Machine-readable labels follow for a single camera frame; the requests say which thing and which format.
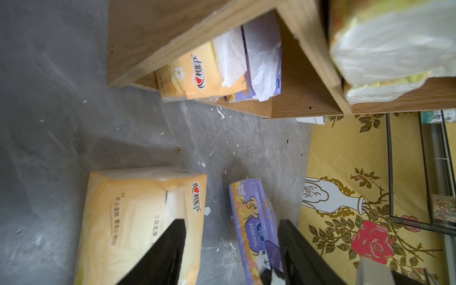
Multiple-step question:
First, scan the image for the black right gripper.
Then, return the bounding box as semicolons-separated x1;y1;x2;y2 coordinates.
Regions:
391;271;425;285

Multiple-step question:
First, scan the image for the orange cream tissue pack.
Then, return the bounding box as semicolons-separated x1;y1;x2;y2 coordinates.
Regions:
74;167;207;285

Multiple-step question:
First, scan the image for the black wire wall basket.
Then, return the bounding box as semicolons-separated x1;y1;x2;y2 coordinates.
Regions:
386;113;456;236

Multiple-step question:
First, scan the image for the wooden shelf unit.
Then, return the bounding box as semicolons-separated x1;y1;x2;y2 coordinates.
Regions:
107;1;456;119

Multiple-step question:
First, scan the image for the orange tissue pack bottom shelf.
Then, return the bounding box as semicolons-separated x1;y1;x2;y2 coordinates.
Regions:
156;41;247;102

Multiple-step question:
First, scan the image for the white floral tissue pack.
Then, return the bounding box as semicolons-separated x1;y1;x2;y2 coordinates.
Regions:
329;1;456;105

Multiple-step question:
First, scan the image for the purple tissue pack bottom shelf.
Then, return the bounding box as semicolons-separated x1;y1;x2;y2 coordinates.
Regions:
212;11;283;103

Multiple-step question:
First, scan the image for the glass jar white lid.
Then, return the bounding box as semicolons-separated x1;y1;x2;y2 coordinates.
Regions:
431;194;456;229

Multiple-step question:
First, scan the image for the purple Vinda tissue pack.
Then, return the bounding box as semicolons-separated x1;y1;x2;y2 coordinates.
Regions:
229;179;283;285

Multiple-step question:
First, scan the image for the printed jar on basket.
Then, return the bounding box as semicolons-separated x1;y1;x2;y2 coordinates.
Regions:
421;109;456;124

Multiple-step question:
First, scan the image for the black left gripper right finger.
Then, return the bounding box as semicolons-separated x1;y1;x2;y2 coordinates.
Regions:
278;220;344;285

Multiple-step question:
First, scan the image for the small potted cactus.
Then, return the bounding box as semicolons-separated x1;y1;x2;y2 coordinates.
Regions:
296;116;327;125

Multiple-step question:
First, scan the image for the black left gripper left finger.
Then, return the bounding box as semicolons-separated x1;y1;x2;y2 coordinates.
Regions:
118;219;186;285

